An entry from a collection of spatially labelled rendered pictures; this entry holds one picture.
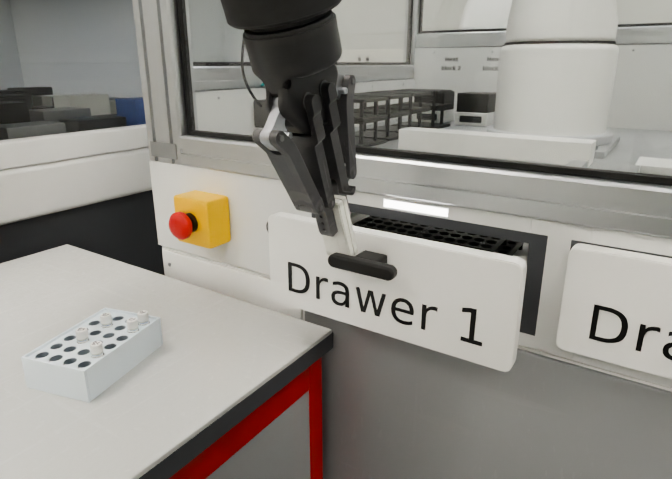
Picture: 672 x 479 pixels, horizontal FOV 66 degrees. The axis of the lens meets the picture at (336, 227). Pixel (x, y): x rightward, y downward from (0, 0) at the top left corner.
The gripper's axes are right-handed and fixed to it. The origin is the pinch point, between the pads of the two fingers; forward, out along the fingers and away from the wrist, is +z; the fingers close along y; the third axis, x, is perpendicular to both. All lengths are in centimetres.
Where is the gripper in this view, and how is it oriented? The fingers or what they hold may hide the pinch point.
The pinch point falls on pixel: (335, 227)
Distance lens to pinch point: 51.7
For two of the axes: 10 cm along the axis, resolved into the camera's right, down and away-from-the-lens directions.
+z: 1.9, 8.1, 5.6
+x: 8.4, 1.7, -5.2
